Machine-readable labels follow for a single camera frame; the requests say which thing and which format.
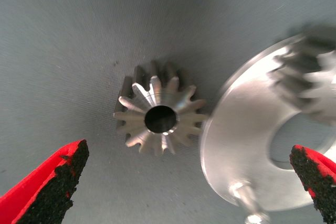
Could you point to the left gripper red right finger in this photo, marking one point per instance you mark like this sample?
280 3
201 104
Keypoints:
320 182

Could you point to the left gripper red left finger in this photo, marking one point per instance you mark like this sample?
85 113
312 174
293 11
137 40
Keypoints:
39 195

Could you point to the small steel gear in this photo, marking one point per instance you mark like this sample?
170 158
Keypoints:
296 77
136 119

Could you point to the round metal plate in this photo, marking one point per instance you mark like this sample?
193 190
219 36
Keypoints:
241 129

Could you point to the dark table cloth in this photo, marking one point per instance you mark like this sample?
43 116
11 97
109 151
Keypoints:
78 37

